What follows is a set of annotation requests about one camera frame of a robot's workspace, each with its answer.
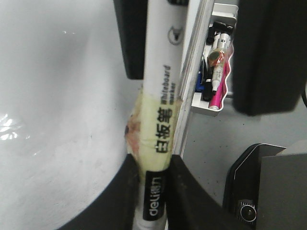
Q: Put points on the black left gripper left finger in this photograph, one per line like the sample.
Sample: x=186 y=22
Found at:
x=115 y=207

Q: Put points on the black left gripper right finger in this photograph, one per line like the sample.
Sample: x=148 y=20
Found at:
x=270 y=74

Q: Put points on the white black whiteboard marker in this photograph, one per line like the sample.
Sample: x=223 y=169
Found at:
x=165 y=32

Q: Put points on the white whiteboard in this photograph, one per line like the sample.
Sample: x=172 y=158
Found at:
x=64 y=104

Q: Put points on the pink wavy plastic piece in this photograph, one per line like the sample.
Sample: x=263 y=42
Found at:
x=217 y=102

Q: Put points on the white marker in tray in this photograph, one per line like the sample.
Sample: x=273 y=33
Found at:
x=218 y=57

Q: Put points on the white marker tray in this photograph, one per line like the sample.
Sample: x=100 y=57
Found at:
x=223 y=20

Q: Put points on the black marker in tray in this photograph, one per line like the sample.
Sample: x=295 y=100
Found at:
x=206 y=81

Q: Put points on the blue marker in tray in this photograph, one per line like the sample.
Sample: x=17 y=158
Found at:
x=201 y=76

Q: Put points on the dark grey equipment box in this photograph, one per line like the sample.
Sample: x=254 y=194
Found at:
x=266 y=187

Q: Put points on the grey aluminium whiteboard frame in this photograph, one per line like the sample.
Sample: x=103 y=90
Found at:
x=199 y=15

